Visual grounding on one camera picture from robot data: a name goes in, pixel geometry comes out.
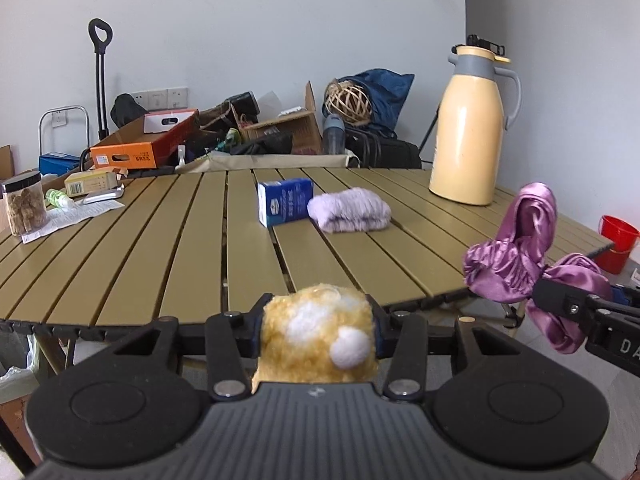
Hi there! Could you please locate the clear snack jar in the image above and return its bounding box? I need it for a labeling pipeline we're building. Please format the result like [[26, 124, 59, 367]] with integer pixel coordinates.
[[1, 170, 48, 237]]

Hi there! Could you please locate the blue box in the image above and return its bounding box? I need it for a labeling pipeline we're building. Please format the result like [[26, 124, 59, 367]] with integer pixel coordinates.
[[39, 152, 82, 177]]

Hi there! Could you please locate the red bucket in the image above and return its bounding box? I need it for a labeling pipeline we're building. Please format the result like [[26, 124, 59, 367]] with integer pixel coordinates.
[[597, 215, 640, 275]]

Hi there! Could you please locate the lilac fluffy cloth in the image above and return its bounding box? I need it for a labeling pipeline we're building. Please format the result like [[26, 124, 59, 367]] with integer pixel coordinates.
[[306, 187, 392, 233]]

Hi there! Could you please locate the green plastic bin liner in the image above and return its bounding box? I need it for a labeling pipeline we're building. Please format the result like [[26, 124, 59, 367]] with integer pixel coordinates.
[[0, 365, 41, 406]]

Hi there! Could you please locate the blue fabric bag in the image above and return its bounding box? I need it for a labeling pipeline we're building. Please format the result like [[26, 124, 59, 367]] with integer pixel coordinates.
[[330, 69, 416, 138]]

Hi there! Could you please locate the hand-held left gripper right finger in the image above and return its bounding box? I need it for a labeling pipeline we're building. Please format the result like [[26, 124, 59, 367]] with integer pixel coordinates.
[[372, 305, 524, 402]]

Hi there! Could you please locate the silver packet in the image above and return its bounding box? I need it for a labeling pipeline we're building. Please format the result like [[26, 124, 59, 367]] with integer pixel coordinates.
[[82, 185, 125, 206]]

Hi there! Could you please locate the rattan ball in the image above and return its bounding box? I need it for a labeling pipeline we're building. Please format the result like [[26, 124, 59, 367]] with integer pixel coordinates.
[[325, 80, 373, 124]]

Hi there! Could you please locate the printed paper sheet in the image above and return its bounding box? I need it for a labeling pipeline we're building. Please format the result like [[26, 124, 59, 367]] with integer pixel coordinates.
[[22, 199, 126, 243]]

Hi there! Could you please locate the black suitcase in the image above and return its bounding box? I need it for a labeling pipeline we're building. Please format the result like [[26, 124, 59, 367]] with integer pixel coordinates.
[[345, 127, 423, 170]]

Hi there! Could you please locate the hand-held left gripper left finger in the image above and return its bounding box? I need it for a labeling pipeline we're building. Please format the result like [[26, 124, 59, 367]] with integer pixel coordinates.
[[112, 294, 267, 402]]

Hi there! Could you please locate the yellow thermos jug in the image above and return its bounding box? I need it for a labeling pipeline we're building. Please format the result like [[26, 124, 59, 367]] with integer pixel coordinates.
[[429, 45, 522, 207]]

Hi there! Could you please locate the khaki folding table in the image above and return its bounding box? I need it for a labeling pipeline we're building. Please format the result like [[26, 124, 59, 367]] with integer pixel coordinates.
[[0, 166, 618, 378]]

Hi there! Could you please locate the metal tube frame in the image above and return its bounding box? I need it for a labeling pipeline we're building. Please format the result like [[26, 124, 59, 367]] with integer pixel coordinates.
[[39, 105, 91, 161]]

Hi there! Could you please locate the white pink box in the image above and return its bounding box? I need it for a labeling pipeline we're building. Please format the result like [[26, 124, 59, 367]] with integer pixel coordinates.
[[144, 109, 199, 134]]

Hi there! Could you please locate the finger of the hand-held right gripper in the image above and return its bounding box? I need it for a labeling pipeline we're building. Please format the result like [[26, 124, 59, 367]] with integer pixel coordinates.
[[609, 284, 640, 308], [531, 276, 601, 333]]

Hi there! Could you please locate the orange cardboard box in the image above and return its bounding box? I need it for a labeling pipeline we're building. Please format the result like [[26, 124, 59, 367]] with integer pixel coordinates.
[[90, 109, 201, 170]]

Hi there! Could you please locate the purple satin cloth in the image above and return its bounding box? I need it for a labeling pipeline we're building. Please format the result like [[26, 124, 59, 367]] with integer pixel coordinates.
[[462, 182, 615, 356]]

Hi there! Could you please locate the small green bottle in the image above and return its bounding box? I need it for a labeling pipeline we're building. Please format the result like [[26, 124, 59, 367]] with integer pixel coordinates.
[[46, 188, 76, 209]]

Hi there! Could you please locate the blue white carton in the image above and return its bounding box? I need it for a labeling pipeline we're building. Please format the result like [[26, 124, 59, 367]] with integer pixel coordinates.
[[257, 178, 315, 228]]

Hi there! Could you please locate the black cart handle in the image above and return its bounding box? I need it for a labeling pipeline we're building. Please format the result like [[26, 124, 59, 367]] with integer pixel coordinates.
[[88, 18, 113, 141]]

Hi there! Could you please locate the black cloth bag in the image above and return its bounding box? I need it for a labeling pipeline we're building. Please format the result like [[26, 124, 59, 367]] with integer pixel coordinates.
[[227, 132, 293, 156]]

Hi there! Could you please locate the grey blue water bottle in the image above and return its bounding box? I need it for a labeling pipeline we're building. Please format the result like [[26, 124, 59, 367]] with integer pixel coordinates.
[[322, 114, 347, 156]]

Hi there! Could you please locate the yellow plush toy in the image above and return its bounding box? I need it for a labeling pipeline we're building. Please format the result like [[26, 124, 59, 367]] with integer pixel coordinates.
[[251, 284, 378, 393]]

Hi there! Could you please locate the black camera bag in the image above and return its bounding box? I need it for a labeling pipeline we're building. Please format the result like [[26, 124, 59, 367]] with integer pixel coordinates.
[[230, 91, 261, 123]]

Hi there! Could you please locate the pale yellow box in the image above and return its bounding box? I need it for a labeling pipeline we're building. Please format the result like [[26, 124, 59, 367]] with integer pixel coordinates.
[[64, 170, 120, 197]]

